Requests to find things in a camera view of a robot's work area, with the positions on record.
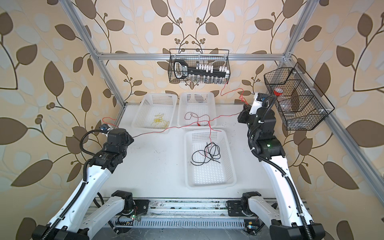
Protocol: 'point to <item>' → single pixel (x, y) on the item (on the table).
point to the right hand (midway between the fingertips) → (247, 106)
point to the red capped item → (278, 91)
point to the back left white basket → (155, 112)
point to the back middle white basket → (197, 109)
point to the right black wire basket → (301, 104)
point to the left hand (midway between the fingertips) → (124, 133)
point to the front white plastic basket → (212, 175)
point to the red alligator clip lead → (203, 115)
